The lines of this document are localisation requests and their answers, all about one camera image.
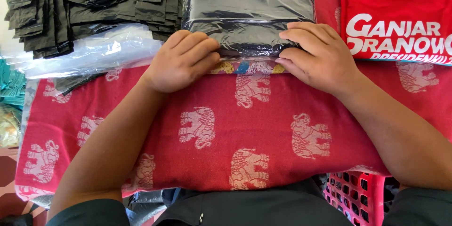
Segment person's right hand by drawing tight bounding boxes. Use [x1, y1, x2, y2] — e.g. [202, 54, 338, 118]
[275, 21, 361, 95]

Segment person's left hand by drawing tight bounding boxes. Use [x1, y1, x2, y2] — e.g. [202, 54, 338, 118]
[143, 29, 221, 94]

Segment black shirt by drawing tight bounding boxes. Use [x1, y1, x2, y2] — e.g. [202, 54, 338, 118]
[182, 0, 315, 74]

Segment red elephant pattern cloth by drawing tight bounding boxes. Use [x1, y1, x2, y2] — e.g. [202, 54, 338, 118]
[15, 0, 452, 202]

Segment red printed t-shirt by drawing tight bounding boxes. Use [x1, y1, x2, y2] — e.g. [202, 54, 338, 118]
[338, 0, 452, 66]

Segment clear plastic bags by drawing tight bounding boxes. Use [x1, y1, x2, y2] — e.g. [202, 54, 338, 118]
[7, 23, 164, 79]

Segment pile of black folded shirts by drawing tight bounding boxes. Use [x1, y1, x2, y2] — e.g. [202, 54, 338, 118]
[4, 0, 186, 59]

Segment red plastic basket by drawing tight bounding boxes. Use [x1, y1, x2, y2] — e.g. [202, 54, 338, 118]
[323, 171, 387, 226]

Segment person's dark shirt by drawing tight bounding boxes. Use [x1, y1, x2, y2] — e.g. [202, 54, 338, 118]
[46, 178, 452, 226]

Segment stack of teal folded cloths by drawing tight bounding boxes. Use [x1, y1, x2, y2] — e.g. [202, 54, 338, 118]
[0, 58, 27, 108]

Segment crumpled yellowish plastic bag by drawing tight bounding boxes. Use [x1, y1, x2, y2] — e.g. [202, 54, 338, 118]
[0, 104, 22, 148]

